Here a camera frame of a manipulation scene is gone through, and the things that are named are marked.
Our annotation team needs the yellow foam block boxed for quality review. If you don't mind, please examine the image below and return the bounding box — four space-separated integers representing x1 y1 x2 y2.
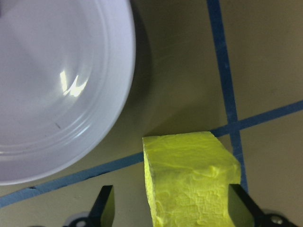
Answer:
142 131 242 227

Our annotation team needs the purple plastic plate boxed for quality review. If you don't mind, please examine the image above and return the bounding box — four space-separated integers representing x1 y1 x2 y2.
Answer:
0 0 137 186

